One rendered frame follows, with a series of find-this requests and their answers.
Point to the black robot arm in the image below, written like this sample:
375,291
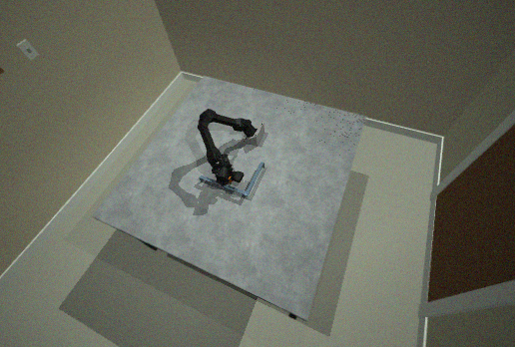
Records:
213,154

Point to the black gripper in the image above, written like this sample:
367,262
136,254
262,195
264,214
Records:
235,176

